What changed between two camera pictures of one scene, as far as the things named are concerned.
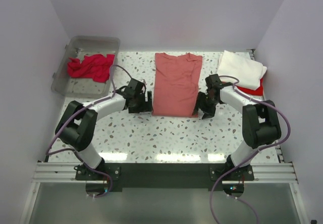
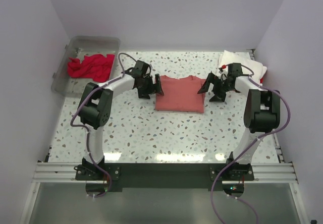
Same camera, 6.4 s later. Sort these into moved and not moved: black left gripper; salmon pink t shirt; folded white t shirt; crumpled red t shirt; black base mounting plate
Moved: salmon pink t shirt; black left gripper
Not moved: folded white t shirt; crumpled red t shirt; black base mounting plate
